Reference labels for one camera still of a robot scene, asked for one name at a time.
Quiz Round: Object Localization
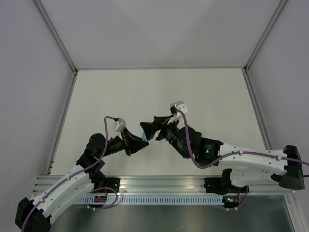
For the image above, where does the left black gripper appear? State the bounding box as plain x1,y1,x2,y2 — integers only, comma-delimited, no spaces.
98,127,149,158

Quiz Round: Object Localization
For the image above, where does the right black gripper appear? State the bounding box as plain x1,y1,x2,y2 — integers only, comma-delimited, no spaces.
140,115,189,159

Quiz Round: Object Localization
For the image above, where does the light blue eraser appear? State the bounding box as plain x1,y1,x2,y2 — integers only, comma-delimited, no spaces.
141,131,148,142

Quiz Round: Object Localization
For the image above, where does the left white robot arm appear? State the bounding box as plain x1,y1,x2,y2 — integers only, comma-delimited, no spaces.
15,129,149,232

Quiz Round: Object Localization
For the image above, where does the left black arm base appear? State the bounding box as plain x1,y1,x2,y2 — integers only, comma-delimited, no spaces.
90,171,121,194

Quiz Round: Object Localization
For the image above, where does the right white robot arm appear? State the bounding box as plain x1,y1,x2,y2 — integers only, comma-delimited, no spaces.
140,117,305,192

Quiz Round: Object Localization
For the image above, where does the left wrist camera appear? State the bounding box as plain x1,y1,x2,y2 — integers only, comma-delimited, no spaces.
113,118,126,133

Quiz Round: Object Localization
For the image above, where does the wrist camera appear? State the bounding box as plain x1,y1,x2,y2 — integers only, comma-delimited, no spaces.
168,101,188,125
113,118,126,133

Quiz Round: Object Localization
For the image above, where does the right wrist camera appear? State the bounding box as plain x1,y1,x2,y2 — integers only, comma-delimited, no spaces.
168,101,188,125

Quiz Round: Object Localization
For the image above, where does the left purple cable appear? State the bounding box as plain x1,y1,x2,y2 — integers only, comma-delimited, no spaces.
20,116,119,230

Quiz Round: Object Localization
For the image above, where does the aluminium mounting rail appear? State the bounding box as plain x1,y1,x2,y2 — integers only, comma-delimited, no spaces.
32,175,295,195

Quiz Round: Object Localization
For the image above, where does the white slotted cable duct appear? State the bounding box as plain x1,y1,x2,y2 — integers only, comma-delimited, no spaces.
75,195,224,205

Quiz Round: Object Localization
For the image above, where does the left aluminium frame post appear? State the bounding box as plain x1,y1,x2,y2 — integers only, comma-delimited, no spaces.
32,0,78,74

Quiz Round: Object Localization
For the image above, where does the aluminium frame post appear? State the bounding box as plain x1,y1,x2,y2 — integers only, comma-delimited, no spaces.
243,0,289,73
32,0,78,74

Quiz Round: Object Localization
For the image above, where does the right aluminium frame post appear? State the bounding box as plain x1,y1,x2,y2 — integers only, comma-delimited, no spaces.
243,0,289,73

